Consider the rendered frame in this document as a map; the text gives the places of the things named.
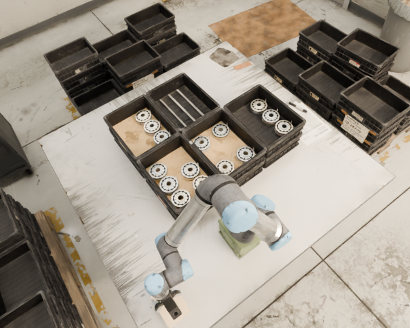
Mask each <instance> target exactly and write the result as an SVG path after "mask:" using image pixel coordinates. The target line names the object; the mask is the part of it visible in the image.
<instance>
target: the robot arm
mask: <svg viewBox="0 0 410 328"><path fill-rule="evenodd" d="M210 206H214V208H215V209H216V211H217V213H218V214H219V216H220V217H221V219H222V220H223V223H224V225H225V226H226V227H227V229H228V231H229V233H230V235H231V236H232V237H233V238H234V239H236V240H237V241H239V242H240V243H244V244H249V243H251V242H252V240H253V239H254V237H255V235H256V234H257V236H258V237H259V238H260V239H261V240H262V241H264V242H266V243H267V245H268V247H269V248H270V249H271V250H272V251H276V250H278V249H280V248H281V247H283V246H284V245H286V244H287V243H288V242H289V241H290V240H291V238H292V234H291V232H290V231H289V230H288V229H287V227H286V226H285V225H284V223H283V222H282V221H281V219H280V218H279V216H278V215H277V214H276V213H275V212H274V210H275V208H276V206H275V203H274V202H273V201H272V200H271V199H270V198H268V197H266V196H264V195H260V194H256V195H254V196H253V197H252V198H251V199H250V198H248V197H247V196H246V195H245V193H244V192H243V191H242V190H241V188H240V187H239V185H238V184H237V183H236V181H235V180H234V179H233V178H232V177H230V176H228V175H225V174H214V175H211V176H209V177H207V178H205V179H204V180H203V181H201V183H199V185H198V186H197V188H196V189H195V195H194V196H193V198H192V199H191V200H190V201H189V203H188V204H187V206H186V207H185V208H184V210H183V211H182V212H181V214H180V215H179V216H178V218H177V219H176V220H175V222H174V223H173V224H172V226H171V227H170V228H169V230H168V231H167V232H163V233H161V234H160V235H158V236H157V237H156V238H155V244H156V248H157V250H158V252H159V254H160V256H161V259H162V261H163V263H164V265H165V268H166V269H165V270H163V271H162V272H160V273H151V274H149V275H148V276H147V277H146V278H145V281H144V288H145V289H146V291H147V293H148V294H150V297H153V298H154V299H156V301H155V300H153V299H152V304H153V306H154V310H155V312H159V311H160V310H161V308H162V307H163V305H164V307H165V308H166V309H167V312H168V313H169V314H170V315H171V317H172V319H174V320H175V319H176V318H178V317H179V316H181V315H182V312H181V310H180V309H179V307H178V305H177V304H176V302H175V301H174V299H173V297H177V296H180V295H182V294H183V292H182V291H181V290H179V288H178V287H177V286H176V285H178V284H180V283H182V282H185V281H186V280H187V279H189V278H190V277H192V276H193V275H194V273H193V270H192V268H191V265H190V263H189V261H188V260H187V259H184V260H182V257H181V256H180V253H179V252H178V249H177V248H178V247H179V245H180V244H181V243H182V242H183V240H184V239H185V238H186V237H187V235H188V234H189V233H190V231H191V230H192V229H193V228H194V226H195V225H196V224H197V223H198V221H199V220H200V219H201V217H202V216H203V215H204V214H205V213H206V211H207V210H208V208H209V207H210ZM171 288H172V289H171ZM170 289H171V290H170Z"/></svg>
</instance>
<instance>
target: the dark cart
mask: <svg viewBox="0 0 410 328"><path fill-rule="evenodd" d="M30 167H31V164H30V163H29V160H28V159H27V156H26V155H25V152H24V150H23V148H22V146H21V144H20V142H19V140H18V138H17V136H16V134H15V132H14V130H13V128H12V126H11V124H10V123H9V122H8V120H7V119H6V118H5V117H4V116H3V115H2V114H1V113H0V184H1V183H3V182H5V181H7V180H8V179H10V178H12V177H14V176H15V175H17V174H19V173H21V172H23V171H25V172H27V173H28V174H29V175H31V174H32V173H33V172H32V170H31V169H30Z"/></svg>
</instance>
